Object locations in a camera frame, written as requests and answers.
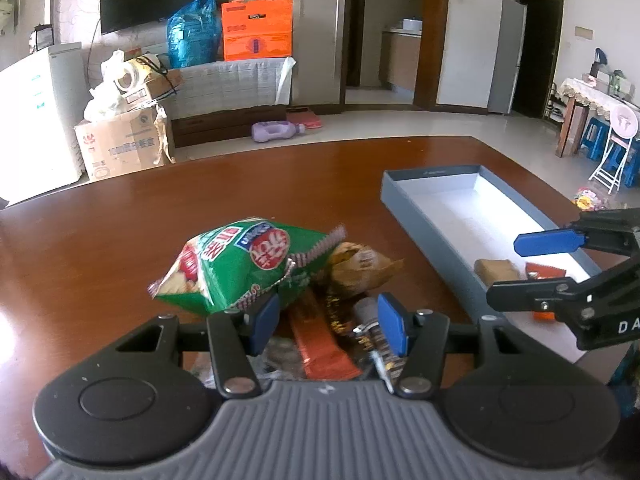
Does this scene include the brown snack packet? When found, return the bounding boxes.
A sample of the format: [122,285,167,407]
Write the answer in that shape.
[327,241,405,302]

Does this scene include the colourful packet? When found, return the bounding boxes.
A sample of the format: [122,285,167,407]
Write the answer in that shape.
[572,187,609,211]

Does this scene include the orange-red snack bar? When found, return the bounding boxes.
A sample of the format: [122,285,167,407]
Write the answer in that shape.
[287,290,363,381]

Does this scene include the purple bottle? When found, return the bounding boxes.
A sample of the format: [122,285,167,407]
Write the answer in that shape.
[251,121,307,143]

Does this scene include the green chip bag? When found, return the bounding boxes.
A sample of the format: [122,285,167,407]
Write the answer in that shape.
[148,216,347,317]

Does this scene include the white plastic bag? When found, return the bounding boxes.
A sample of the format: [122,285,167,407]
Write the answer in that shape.
[84,50,151,122]

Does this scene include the grey refrigerator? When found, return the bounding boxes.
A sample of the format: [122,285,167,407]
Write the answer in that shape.
[487,0,529,115]

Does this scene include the small cardboard box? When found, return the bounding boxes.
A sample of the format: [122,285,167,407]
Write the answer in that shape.
[120,67,184,109]

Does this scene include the white folding chair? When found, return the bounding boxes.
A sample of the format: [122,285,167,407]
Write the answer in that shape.
[589,102,640,194]

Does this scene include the blue plastic stool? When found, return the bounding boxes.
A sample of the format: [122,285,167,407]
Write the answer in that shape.
[580,117,609,161]
[622,147,640,189]

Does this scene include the tan snack block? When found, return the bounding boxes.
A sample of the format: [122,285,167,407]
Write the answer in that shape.
[474,258,522,291]

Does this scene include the shoe rack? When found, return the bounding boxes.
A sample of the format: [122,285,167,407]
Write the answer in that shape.
[545,82,569,124]

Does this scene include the silver snack packet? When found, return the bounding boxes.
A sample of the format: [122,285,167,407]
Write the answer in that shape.
[350,296,403,395]

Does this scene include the lace tablecloth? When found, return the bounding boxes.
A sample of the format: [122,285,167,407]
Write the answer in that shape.
[557,76,640,122]

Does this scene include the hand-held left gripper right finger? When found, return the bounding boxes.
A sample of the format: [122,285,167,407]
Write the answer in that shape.
[378,294,533,401]

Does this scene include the white mini fridge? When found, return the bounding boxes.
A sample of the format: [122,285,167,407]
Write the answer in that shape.
[0,42,88,206]

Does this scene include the kitchen counter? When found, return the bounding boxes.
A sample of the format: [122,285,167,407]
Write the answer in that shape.
[379,27,422,92]

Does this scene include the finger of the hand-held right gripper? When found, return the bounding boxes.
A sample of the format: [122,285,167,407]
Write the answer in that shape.
[486,255,640,313]
[514,208,640,258]

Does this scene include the blue plastic bag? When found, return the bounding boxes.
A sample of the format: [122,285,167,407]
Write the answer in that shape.
[166,0,223,69]

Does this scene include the small orange snack packet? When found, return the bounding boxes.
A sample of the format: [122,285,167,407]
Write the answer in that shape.
[525,262,567,322]

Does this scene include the white cloth cover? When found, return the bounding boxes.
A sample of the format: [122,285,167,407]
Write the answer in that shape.
[172,56,297,112]

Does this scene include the clear plastic snack packet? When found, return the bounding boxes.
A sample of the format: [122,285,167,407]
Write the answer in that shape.
[190,335,308,391]

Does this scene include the wooden side table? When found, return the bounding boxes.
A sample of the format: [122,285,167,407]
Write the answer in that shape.
[556,76,640,158]

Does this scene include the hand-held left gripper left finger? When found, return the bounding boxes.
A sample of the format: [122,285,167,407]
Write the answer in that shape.
[114,293,281,397]

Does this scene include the grey shallow box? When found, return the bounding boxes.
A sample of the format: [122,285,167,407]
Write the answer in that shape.
[381,165,603,363]

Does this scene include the large cardboard box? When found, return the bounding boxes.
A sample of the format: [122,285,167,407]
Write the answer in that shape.
[74,105,176,182]

